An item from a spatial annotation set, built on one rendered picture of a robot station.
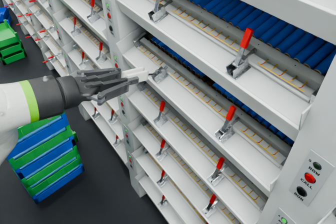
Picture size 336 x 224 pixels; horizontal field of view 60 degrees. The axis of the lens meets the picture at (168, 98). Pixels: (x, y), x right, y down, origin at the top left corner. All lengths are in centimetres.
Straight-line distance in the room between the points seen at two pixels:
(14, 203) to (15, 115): 122
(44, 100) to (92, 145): 128
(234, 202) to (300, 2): 56
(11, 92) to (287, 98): 52
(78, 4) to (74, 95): 68
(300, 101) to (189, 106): 32
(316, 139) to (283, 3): 21
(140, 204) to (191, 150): 81
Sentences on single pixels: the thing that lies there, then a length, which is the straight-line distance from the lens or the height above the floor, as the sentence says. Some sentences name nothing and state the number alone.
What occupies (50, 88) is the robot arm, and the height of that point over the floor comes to 106.
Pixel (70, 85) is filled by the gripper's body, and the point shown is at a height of 104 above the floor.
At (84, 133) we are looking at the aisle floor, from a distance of 200.
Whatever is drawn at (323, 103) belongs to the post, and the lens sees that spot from 46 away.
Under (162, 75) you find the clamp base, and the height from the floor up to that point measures 95.
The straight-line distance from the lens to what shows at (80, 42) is 142.
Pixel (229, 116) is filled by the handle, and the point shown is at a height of 100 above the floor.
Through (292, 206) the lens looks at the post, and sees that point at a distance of 63.
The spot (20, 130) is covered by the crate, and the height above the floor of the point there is 52.
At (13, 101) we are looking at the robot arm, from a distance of 65.
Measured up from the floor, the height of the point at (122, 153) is 18.
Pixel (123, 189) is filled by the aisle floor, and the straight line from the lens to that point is 170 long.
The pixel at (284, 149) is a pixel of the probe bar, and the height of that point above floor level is 97.
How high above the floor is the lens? 146
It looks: 43 degrees down
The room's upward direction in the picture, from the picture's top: straight up
